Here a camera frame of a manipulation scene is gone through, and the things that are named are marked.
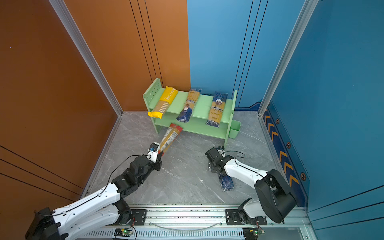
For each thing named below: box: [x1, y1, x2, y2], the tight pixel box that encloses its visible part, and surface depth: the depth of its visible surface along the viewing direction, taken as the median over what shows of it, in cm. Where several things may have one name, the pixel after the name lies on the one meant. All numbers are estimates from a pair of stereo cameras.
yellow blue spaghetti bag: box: [176, 88, 202, 123], surface depth 84 cm
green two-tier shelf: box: [142, 78, 238, 147], surface depth 86 cm
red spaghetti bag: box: [159, 123, 183, 156], surface depth 86 cm
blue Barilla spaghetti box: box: [219, 175, 235, 192], surface depth 82 cm
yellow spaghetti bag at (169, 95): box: [147, 86, 179, 119], surface depth 85 cm
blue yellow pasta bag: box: [205, 91, 228, 128], surface depth 82 cm
